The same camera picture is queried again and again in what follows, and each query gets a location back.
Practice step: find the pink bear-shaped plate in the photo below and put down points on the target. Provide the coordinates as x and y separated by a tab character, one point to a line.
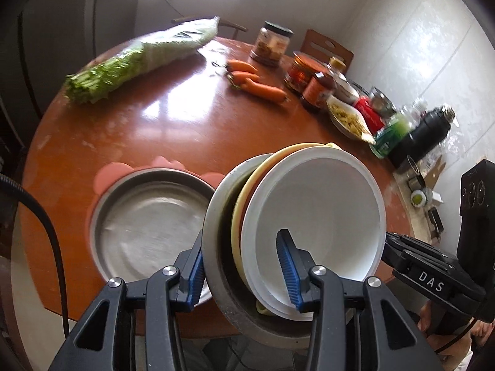
113	172

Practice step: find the dark refrigerator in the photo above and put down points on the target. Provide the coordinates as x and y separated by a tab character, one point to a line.
54	38

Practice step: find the carrot farthest back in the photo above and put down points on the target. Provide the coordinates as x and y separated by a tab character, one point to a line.
233	65

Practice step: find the white dish with food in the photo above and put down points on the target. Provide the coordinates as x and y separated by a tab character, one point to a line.
349	121

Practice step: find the red cigarette box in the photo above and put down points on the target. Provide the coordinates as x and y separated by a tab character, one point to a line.
373	120

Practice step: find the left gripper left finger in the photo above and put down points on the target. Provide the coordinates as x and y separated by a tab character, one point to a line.
172	290

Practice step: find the red chili sauce jar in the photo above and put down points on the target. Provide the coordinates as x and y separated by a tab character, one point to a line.
301	72

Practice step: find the brown sauce bottle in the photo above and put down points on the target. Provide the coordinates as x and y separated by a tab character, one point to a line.
323	85

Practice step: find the yellow bowl white inside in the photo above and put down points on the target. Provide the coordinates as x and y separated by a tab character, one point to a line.
296	193

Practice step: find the small steel cup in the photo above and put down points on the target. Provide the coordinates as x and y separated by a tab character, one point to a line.
381	104

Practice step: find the person's right hand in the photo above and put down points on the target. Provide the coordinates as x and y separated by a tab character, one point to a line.
459	355

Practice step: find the wooden chair with backrest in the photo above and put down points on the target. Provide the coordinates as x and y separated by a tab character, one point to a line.
323	48

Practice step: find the small glass cup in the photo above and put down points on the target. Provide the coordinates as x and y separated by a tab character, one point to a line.
408	167

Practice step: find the middle carrot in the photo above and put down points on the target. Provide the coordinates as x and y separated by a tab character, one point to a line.
239	78

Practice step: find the green plastic bottle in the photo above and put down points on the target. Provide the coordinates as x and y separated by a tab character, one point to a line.
389	136

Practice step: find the black thermos flask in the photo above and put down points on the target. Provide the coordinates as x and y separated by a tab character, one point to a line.
433	128

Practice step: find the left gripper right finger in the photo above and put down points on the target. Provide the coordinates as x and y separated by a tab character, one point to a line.
315	289

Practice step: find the stainless steel pan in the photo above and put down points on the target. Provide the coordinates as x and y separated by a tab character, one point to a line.
142	221

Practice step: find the bagged celery bunch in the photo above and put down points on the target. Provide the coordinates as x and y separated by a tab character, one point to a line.
140	57

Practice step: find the stainless steel bowl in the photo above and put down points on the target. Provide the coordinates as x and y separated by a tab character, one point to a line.
236	306

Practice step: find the clear jar black lid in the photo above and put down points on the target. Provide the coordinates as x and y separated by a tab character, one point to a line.
271	44

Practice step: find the red paper noodle bowl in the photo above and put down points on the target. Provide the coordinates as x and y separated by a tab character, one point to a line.
362	219

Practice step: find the carrot nearest pan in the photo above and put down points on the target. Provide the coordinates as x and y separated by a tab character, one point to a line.
266	92

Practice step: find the white ceramic bowl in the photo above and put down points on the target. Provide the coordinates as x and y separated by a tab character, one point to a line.
345	92

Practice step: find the carrot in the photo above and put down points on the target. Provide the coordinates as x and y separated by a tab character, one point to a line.
233	65
239	78

